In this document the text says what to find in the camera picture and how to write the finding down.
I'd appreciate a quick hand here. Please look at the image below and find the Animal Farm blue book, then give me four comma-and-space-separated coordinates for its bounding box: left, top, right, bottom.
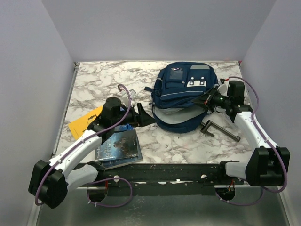
114, 124, 133, 132

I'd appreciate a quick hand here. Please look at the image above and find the aluminium rail frame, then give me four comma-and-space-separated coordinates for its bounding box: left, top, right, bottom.
25, 62, 292, 226

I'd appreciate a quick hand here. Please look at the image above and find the yellow notebook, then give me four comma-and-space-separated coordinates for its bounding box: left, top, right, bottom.
68, 106, 103, 140

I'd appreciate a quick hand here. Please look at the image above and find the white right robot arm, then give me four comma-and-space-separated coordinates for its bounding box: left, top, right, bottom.
192, 77, 290, 189

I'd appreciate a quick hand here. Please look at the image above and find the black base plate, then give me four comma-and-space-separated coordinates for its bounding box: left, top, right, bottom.
47, 161, 276, 196

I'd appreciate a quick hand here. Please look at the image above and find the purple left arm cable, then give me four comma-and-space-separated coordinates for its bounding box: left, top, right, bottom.
34, 83, 133, 208

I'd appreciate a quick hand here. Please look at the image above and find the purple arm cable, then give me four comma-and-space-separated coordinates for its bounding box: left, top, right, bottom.
221, 76, 288, 206
34, 83, 133, 208

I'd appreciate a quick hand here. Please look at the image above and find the Wuthering Heights dark book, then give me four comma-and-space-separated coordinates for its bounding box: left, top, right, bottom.
95, 130, 138, 162

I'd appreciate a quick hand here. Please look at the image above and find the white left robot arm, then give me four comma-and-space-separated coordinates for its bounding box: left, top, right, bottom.
28, 97, 155, 209

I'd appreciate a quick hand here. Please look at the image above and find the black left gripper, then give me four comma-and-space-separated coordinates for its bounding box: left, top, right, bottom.
113, 103, 156, 128

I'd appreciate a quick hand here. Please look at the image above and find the dark book underneath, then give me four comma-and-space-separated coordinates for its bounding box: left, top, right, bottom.
102, 140, 143, 170

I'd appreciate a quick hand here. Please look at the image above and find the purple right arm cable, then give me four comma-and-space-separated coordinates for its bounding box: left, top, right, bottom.
221, 76, 288, 206

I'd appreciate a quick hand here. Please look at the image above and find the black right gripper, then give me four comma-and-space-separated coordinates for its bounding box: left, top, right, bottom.
192, 86, 232, 112

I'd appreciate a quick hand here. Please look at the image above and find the steel clamp handle tool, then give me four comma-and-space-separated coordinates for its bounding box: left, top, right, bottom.
200, 120, 241, 142

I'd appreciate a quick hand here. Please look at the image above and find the navy blue student backpack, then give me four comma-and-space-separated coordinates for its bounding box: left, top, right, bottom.
144, 62, 218, 133

